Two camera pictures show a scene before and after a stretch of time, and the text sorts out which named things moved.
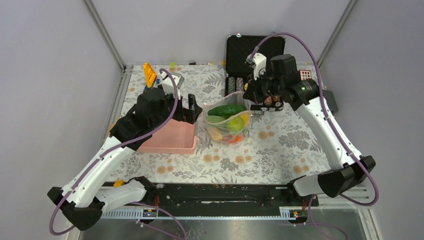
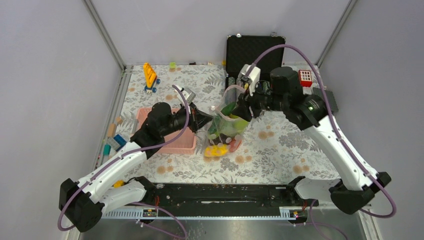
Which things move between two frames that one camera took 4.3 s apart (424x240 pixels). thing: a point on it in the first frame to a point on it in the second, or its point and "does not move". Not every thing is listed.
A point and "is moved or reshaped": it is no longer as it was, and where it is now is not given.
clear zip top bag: [228, 117] is moved or reshaped
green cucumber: [227, 110] is moved or reshaped
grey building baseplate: [329, 97] does not move
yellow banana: [215, 134] to [216, 150]
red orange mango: [237, 138] to [234, 145]
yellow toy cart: [150, 74] does not move
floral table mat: [282, 149] does not move
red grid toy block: [305, 75] does not move
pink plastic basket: [176, 137] does not move
